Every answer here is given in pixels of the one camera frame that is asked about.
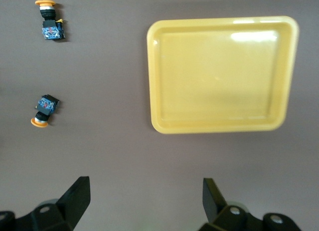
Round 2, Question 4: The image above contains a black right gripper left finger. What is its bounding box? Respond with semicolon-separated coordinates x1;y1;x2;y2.
0;176;91;231

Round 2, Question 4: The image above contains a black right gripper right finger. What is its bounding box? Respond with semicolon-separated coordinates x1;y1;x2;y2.
198;178;304;231

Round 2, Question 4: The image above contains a yellow plastic tray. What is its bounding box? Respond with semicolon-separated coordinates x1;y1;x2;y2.
146;15;300;135

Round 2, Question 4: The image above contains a yellow mushroom push button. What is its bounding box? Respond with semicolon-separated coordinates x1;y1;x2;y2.
30;93;61;128
34;0;68;41

